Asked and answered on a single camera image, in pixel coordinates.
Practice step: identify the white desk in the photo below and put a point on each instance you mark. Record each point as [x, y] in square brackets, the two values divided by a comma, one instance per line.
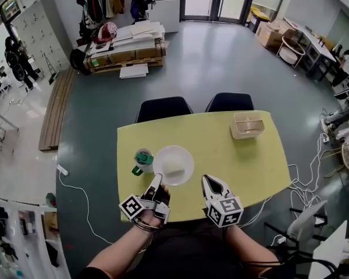
[314, 44]

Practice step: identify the green broom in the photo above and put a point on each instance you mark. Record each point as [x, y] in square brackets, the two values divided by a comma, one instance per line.
[51, 71]

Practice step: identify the round white side table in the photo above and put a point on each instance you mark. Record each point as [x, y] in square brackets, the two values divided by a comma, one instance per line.
[292, 52]

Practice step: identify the grey lockers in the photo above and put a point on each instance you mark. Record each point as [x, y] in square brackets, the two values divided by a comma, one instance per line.
[40, 30]

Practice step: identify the white power strip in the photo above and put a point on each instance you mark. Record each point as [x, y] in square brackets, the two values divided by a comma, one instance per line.
[62, 169]
[326, 138]

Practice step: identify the small green object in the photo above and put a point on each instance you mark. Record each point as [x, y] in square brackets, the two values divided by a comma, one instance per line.
[51, 200]

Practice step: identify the black round bag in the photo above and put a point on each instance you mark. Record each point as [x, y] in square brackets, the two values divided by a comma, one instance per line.
[79, 59]

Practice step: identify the yellow-green oval table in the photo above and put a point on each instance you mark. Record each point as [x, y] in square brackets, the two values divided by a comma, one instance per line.
[221, 161]

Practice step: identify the brown cardboard boxes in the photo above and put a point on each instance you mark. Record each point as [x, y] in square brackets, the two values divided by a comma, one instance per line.
[272, 33]

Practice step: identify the white tumbler with green lid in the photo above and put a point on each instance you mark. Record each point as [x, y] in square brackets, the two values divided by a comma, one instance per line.
[144, 158]

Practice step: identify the yellow-lid bin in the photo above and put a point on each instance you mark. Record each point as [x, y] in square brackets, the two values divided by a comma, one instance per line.
[259, 17]

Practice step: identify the beige organizer box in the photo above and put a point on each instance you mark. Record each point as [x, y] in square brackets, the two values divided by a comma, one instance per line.
[247, 126]

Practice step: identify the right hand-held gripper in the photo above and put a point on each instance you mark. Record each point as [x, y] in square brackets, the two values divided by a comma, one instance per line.
[225, 212]

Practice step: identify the wooden floor planks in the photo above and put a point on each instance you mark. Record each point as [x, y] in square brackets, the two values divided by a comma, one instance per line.
[56, 112]

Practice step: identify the white shelving rack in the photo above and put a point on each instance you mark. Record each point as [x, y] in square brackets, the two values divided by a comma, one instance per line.
[26, 237]

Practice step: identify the clothes rack with coats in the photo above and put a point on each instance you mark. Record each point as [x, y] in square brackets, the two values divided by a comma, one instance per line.
[104, 1]

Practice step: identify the cardboard boxes on pallet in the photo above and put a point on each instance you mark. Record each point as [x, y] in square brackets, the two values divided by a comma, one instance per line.
[125, 57]

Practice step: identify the stack of white boards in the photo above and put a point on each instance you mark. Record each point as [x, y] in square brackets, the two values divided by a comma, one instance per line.
[139, 35]

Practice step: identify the person's right forearm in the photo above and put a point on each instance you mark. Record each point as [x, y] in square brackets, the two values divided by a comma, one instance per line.
[247, 248]

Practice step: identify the flat white board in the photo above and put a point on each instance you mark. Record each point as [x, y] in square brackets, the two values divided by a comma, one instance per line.
[133, 71]

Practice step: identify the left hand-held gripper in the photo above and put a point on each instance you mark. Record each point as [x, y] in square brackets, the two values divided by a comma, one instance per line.
[132, 208]

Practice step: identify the white round bowl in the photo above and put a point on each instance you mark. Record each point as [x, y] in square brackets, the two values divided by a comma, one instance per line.
[174, 153]

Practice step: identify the person's left forearm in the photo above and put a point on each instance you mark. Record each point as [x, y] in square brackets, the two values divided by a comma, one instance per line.
[119, 248]

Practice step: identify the dark blue chair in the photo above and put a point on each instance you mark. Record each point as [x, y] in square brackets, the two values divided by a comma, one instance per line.
[229, 102]
[163, 109]

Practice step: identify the red floral bag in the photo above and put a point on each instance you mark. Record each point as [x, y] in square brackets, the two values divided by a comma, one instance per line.
[106, 32]

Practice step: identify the person's black clothing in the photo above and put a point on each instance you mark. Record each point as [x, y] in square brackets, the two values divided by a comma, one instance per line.
[186, 254]

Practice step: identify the small white table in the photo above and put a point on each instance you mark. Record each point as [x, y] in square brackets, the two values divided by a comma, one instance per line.
[0, 126]

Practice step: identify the person's left hand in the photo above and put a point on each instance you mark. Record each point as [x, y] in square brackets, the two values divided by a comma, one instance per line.
[152, 219]

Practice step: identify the white cabinet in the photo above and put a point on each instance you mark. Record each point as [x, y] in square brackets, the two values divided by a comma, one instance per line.
[168, 13]

